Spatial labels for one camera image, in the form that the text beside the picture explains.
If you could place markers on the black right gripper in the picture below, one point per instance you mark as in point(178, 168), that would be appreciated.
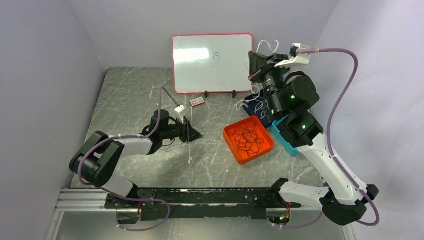
point(258, 68)

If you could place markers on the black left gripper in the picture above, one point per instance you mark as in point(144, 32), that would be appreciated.
point(191, 134)

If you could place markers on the dark navy plastic tray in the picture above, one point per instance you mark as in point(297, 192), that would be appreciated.
point(257, 105)

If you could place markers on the orange plastic tray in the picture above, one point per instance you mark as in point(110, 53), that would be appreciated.
point(248, 140)

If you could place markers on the light blue plastic tray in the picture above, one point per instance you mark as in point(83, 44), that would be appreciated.
point(276, 133)

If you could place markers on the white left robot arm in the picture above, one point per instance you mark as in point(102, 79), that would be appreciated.
point(96, 161)

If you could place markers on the small red white box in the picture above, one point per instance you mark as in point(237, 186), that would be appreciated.
point(197, 102)

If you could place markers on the pink framed whiteboard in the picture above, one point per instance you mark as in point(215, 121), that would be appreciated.
point(211, 62)

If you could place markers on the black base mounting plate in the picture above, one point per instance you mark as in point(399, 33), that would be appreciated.
point(256, 203)

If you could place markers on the aluminium frame rail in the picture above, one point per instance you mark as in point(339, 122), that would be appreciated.
point(80, 215)

